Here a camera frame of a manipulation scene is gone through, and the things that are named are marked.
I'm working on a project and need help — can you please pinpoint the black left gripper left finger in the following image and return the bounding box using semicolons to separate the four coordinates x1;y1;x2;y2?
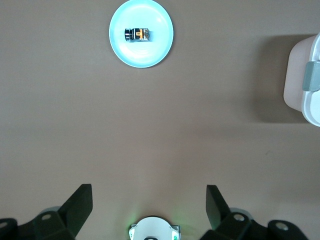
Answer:
0;184;94;240

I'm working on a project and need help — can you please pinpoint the orange and black push-button switch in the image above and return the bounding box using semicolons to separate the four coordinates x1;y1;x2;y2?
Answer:
124;27;153;43

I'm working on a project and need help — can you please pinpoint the grey box latch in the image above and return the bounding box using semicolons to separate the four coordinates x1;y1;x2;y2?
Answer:
302;60;320;92

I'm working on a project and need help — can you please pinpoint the white lidded storage box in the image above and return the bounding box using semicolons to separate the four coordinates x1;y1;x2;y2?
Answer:
283;33;320;127

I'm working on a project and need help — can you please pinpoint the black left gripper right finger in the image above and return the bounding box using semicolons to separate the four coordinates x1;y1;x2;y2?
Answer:
199;184;308;240

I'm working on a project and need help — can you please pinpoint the light blue round plate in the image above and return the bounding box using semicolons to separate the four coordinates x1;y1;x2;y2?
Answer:
108;0;174;69

